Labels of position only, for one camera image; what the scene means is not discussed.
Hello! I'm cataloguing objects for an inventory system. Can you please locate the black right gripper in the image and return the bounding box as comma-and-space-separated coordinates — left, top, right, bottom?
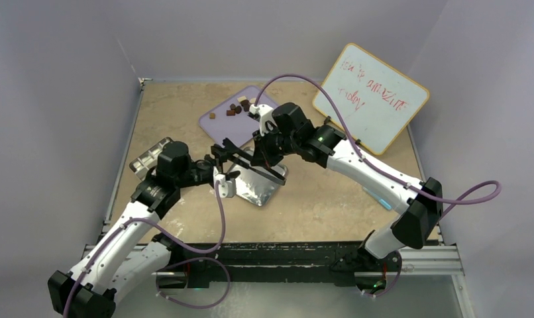
252, 125, 299, 169

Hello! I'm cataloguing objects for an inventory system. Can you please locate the pink divided chocolate tin box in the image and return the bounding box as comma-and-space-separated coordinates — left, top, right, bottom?
129, 136, 173, 180

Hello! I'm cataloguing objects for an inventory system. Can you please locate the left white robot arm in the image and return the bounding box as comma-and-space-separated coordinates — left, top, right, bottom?
48, 140, 252, 317

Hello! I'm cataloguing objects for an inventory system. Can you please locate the lavender plastic tray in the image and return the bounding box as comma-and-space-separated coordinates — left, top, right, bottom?
198, 85, 260, 147

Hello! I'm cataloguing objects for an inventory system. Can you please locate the silver square tin lid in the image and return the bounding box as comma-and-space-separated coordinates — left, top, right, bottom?
229, 163, 280, 207

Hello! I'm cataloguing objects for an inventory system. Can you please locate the yellow framed whiteboard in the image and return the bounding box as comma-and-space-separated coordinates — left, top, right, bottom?
313, 43, 430, 155

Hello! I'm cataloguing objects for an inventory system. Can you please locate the light blue marker pen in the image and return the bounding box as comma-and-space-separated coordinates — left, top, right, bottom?
363, 187, 392, 211

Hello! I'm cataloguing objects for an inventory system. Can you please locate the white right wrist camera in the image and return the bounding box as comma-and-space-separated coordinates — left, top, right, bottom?
249, 104, 277, 136

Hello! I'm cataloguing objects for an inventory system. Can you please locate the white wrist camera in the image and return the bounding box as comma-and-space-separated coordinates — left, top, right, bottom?
213, 167, 240, 198
249, 104, 277, 136

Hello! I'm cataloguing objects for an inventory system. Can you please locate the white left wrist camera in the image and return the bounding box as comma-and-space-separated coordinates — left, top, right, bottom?
213, 167, 240, 198

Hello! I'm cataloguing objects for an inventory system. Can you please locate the aluminium frame rail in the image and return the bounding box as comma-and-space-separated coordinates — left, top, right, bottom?
87, 242, 462, 283

